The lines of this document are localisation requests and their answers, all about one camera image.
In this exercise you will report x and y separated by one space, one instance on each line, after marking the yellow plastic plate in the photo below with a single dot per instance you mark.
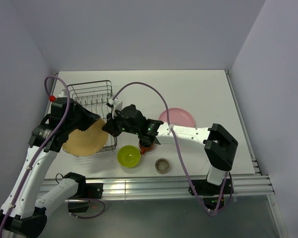
86 143

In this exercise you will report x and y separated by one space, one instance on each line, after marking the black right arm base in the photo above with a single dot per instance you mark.
203 188

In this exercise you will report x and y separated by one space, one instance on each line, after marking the black wire dish rack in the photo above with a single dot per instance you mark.
94 96

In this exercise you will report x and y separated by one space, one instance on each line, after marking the pink plastic plate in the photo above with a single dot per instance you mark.
181 117

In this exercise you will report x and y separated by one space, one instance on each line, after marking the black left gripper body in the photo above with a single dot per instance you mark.
72 123

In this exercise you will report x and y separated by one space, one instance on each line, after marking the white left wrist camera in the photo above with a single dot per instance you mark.
63 94

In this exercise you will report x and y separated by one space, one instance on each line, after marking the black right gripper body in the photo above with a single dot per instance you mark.
124 127

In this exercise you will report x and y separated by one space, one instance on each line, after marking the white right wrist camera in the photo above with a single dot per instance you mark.
115 104

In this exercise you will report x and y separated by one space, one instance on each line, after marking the lime green bowl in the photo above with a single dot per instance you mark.
128 156

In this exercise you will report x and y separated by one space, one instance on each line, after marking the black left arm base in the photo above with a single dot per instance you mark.
88 190

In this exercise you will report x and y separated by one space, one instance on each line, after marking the orange mug dark inside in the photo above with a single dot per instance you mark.
144 147

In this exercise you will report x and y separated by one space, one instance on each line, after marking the small speckled beige dish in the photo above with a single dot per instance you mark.
162 166

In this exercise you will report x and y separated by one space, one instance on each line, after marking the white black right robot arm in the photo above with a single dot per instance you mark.
219 145

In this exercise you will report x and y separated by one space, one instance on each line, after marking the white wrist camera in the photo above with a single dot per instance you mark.
63 94
115 104

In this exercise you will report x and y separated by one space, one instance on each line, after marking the aluminium mounting rail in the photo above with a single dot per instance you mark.
173 187

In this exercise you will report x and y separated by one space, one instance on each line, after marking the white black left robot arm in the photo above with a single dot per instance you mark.
25 213

